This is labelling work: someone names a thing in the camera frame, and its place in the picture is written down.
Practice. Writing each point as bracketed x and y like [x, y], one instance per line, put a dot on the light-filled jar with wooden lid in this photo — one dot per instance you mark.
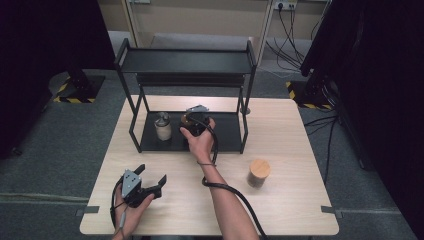
[259, 169]

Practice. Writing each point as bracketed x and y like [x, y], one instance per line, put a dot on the person's left hand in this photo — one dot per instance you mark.
[130, 218]

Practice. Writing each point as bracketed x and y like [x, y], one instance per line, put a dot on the grey tape piece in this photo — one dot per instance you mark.
[330, 210]
[88, 210]

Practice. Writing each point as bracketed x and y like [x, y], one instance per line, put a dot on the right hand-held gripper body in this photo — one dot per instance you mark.
[198, 109]

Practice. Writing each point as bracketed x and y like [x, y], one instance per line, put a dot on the black stand base hazard stripes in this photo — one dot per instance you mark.
[311, 95]
[80, 87]

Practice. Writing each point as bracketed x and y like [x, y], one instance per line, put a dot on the glass jar with silver lid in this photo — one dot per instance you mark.
[163, 130]

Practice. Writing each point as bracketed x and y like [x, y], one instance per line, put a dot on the person's right hand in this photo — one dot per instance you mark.
[201, 146]

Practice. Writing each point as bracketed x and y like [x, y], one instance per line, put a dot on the black curtain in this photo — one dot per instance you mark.
[383, 83]
[40, 66]

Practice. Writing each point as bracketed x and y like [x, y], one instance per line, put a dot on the small metal disc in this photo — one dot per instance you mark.
[246, 111]

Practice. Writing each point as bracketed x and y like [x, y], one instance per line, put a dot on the white wall socket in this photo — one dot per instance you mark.
[285, 4]

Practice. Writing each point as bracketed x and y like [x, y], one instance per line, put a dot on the black metal two-tier shelf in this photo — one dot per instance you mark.
[186, 61]

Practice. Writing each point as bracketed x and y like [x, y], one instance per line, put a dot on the thin wrist band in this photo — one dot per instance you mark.
[206, 164]

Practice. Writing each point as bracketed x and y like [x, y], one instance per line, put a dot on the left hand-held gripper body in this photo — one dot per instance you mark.
[131, 183]

